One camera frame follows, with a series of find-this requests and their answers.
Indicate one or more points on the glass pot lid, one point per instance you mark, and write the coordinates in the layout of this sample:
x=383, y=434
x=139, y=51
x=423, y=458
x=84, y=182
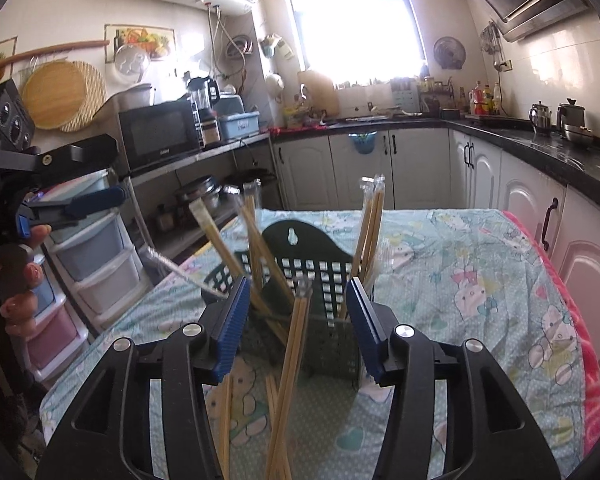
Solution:
x=130, y=65

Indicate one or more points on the small wall fan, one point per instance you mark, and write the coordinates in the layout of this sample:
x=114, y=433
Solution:
x=449, y=52

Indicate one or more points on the cartoon printed tablecloth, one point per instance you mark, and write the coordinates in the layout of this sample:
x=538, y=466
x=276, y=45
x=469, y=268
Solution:
x=455, y=280

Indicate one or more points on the black microwave oven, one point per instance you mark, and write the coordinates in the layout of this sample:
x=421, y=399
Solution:
x=155, y=132

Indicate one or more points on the kitchen window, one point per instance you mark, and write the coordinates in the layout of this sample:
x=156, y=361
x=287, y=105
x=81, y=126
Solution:
x=355, y=20

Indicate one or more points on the wooden cutting board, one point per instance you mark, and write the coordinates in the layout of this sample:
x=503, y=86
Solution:
x=320, y=92

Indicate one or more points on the group of chopsticks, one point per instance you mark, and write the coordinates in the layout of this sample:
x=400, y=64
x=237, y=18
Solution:
x=219, y=242

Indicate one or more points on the blue hanging bin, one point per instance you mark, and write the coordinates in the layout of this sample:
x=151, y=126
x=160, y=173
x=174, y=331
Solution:
x=364, y=144

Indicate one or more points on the hanging metal utensils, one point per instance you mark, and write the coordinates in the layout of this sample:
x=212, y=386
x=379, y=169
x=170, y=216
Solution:
x=491, y=42

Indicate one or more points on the round woven mat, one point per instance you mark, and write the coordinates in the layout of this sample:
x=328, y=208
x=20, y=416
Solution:
x=95, y=95

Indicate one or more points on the long wooden pole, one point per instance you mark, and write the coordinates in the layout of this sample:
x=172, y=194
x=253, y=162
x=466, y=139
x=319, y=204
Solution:
x=55, y=48

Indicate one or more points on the cluster of condiment bottles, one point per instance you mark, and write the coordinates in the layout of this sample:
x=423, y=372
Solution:
x=480, y=100

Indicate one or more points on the dark green plastic utensil basket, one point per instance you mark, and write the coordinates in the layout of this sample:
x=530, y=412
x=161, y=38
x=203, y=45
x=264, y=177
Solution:
x=330, y=350

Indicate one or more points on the person's left hand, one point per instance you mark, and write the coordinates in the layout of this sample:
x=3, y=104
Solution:
x=22, y=310

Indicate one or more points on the white kitchen cabinets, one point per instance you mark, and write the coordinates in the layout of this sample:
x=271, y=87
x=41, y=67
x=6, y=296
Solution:
x=420, y=170

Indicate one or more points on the black blender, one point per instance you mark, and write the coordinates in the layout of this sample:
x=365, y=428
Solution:
x=207, y=125

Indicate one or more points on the blue dish drainer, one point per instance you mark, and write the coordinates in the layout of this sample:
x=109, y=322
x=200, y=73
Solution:
x=237, y=125

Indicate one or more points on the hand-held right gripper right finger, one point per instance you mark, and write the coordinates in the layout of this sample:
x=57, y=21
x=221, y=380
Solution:
x=366, y=332

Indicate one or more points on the round wooden board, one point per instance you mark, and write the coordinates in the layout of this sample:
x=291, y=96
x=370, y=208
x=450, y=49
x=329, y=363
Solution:
x=52, y=95

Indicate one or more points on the plastic drawer unit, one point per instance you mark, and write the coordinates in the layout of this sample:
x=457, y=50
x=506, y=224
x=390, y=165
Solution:
x=100, y=240

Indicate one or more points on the kitchen storage shelf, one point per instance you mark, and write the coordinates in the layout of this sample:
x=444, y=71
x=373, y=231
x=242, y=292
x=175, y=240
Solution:
x=215, y=152

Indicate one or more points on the teal small drawer box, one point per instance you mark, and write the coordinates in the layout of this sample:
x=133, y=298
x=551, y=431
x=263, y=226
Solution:
x=405, y=92

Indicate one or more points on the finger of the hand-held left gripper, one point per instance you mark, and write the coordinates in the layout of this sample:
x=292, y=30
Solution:
x=62, y=218
x=102, y=196

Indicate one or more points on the steel stacked pot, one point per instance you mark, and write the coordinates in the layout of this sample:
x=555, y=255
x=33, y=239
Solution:
x=575, y=125

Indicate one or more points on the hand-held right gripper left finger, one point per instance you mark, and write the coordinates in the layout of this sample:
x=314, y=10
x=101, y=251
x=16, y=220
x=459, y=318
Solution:
x=232, y=332

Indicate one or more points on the metal pot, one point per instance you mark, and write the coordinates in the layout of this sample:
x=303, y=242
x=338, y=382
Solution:
x=200, y=200

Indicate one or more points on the black kitchen countertop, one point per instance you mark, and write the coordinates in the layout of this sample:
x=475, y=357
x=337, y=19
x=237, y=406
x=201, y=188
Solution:
x=530, y=145

